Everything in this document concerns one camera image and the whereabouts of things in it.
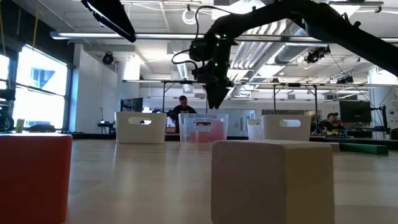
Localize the white plastic bin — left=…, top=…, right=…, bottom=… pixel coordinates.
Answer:
left=115, top=111, right=167, bottom=144
left=247, top=114, right=312, bottom=142

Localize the black aluminium table frame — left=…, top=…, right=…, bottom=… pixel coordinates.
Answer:
left=0, top=131, right=398, bottom=151

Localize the black background stand frame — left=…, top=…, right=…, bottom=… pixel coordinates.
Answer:
left=272, top=82, right=319, bottom=135
left=160, top=80, right=209, bottom=113

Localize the green wooden block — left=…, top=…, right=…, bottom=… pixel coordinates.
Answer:
left=339, top=142, right=389, bottom=156

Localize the natural wooden cube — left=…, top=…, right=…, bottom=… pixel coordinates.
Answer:
left=210, top=139, right=335, bottom=224

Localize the person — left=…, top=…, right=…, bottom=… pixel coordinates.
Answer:
left=322, top=112, right=345, bottom=133
left=170, top=95, right=198, bottom=134

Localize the black computer monitor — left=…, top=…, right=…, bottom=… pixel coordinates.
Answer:
left=339, top=100, right=372, bottom=124
left=120, top=97, right=144, bottom=113

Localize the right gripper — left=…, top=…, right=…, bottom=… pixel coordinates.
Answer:
left=194, top=32, right=235, bottom=110

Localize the black background equipment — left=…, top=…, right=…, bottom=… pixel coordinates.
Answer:
left=0, top=89, right=16, bottom=131

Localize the white cable coil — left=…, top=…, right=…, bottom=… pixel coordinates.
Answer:
left=182, top=8, right=199, bottom=26

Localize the overhead light bar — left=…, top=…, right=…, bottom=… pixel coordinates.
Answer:
left=49, top=30, right=398, bottom=44

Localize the clear plastic bin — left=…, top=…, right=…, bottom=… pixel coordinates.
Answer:
left=178, top=113, right=229, bottom=144

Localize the yellow hanging strap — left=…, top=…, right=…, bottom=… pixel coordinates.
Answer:
left=32, top=0, right=40, bottom=49

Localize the silver ventilation duct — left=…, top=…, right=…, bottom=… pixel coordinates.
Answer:
left=273, top=18, right=312, bottom=65

